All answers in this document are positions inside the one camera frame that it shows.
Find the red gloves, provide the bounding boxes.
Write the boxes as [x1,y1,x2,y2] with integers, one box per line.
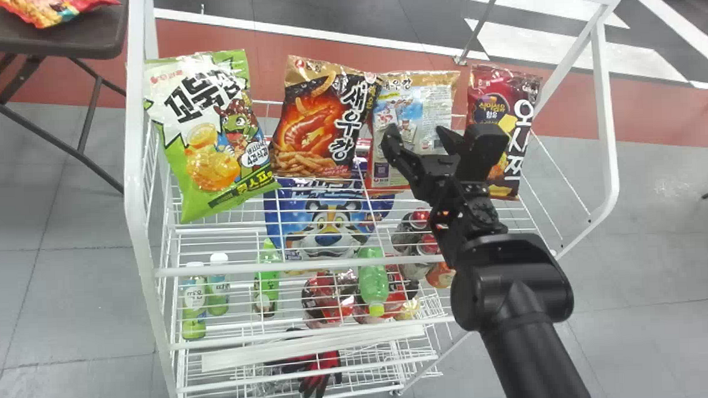
[276,349,344,398]

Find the white wire rack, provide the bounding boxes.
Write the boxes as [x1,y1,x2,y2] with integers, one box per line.
[117,0,654,398]

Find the red can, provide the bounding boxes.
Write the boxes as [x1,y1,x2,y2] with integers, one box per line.
[410,209,435,233]

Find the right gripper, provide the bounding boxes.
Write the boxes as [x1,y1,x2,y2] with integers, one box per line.
[380,122,474,209]

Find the red yellow snack packet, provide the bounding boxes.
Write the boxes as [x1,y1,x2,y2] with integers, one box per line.
[0,0,122,31]

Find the gold snack packet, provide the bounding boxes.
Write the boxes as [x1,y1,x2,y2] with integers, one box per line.
[361,69,466,194]

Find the orange snack packet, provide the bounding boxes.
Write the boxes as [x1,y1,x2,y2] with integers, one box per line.
[265,51,387,183]

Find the dark side table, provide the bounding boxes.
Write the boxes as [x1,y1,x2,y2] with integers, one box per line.
[0,0,137,200]

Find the orange can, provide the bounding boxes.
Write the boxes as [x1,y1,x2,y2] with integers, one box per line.
[424,261,457,290]

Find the dark red snack packet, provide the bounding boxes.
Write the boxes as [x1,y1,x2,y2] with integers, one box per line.
[464,62,547,203]

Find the green bottle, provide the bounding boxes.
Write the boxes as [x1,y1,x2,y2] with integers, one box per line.
[179,261,210,341]
[251,237,284,319]
[356,246,392,319]
[205,252,232,317]

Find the green snack packet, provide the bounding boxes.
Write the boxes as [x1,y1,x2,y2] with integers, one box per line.
[142,47,284,225]

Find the blue cereal bag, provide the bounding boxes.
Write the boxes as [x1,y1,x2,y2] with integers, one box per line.
[262,173,398,265]

